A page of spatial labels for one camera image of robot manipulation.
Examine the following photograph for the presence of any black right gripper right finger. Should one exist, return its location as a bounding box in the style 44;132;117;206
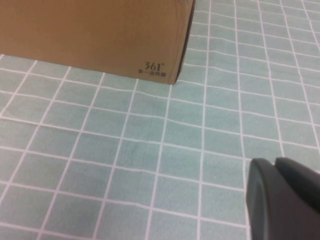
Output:
274;156;320;201

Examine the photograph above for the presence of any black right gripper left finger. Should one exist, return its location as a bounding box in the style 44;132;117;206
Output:
245;157;320;240

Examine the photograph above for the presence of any brown cardboard shoe box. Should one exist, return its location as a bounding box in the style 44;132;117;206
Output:
0;0;195;85

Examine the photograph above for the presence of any green white checked tablecloth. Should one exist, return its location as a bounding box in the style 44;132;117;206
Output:
0;0;320;240

